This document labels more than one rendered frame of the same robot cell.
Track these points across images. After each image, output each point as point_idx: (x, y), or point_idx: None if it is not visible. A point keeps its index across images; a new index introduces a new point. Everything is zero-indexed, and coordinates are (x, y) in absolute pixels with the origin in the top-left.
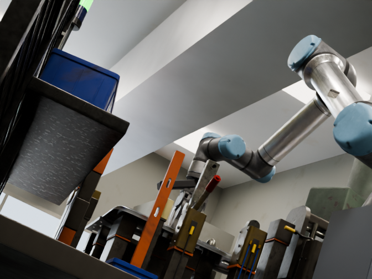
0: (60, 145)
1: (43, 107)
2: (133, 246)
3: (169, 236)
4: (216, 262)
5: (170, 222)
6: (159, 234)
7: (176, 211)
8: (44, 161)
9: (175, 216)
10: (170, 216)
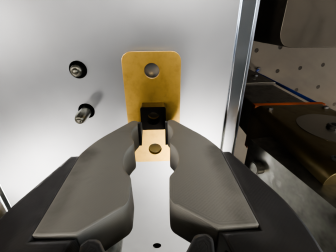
0: None
1: None
2: (271, 8)
3: (75, 100)
4: (155, 251)
5: (175, 144)
6: (114, 69)
7: (115, 198)
8: None
9: (85, 166)
10: (246, 179)
